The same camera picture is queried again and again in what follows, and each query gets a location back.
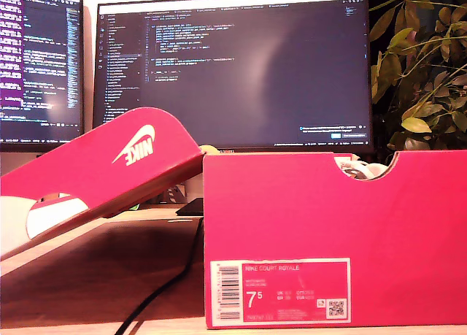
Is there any red Nike shoebox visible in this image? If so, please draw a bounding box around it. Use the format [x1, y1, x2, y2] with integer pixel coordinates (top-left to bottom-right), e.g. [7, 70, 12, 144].
[0, 107, 467, 331]

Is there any camouflage pattern box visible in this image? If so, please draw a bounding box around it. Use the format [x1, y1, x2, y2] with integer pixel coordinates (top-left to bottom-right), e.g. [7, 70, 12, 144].
[159, 183, 187, 205]

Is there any white shoe in box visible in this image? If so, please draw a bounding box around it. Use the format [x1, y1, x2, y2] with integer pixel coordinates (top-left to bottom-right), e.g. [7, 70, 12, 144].
[335, 155, 393, 181]

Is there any flat black pad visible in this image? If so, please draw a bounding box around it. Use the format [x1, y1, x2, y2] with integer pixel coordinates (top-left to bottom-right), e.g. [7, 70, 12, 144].
[175, 198, 205, 217]

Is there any large computer monitor code editor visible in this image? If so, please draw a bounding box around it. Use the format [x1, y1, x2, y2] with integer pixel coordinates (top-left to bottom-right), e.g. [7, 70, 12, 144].
[93, 0, 375, 158]

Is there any green leafy houseplant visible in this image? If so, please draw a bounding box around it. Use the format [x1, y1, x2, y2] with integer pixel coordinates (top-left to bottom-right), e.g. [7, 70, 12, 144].
[369, 0, 467, 153]

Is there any computer monitor with purple terminal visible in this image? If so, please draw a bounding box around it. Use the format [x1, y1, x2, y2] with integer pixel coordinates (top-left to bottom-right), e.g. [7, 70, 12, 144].
[0, 0, 85, 153]

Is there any black cable on table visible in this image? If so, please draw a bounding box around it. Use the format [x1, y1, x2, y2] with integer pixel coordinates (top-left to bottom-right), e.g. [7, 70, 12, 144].
[114, 217, 205, 335]

